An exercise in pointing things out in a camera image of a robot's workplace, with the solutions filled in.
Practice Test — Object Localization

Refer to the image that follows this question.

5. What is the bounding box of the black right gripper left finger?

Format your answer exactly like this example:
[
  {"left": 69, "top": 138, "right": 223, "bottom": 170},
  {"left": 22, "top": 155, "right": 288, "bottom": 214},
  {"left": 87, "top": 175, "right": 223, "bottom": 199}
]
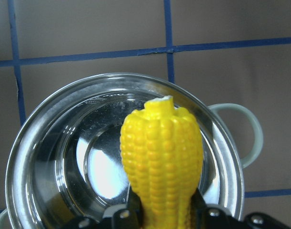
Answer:
[{"left": 62, "top": 188, "right": 143, "bottom": 229}]

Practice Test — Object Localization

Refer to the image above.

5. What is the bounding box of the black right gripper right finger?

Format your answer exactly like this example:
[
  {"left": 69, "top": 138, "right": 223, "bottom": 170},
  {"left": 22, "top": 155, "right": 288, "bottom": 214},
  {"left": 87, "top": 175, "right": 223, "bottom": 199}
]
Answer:
[{"left": 191, "top": 189, "right": 290, "bottom": 229}]

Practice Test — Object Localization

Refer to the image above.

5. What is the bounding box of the yellow toy corn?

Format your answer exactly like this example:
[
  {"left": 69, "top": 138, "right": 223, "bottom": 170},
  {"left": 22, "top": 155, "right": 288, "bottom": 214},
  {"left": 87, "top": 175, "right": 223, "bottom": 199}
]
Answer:
[{"left": 120, "top": 95, "right": 203, "bottom": 229}]

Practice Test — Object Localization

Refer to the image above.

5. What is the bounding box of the pale green electric pot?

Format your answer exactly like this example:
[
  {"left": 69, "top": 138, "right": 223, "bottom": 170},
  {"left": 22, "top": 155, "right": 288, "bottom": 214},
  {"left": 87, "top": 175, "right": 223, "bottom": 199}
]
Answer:
[{"left": 5, "top": 73, "right": 263, "bottom": 229}]

